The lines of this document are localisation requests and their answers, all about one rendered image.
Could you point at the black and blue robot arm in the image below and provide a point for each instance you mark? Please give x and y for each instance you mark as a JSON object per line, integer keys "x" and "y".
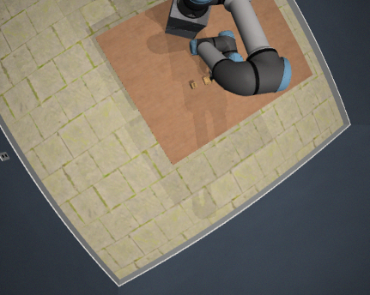
{"x": 265, "y": 71}

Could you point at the tan shallow rectangular tray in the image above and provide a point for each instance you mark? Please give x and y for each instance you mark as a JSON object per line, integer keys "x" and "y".
{"x": 206, "y": 80}

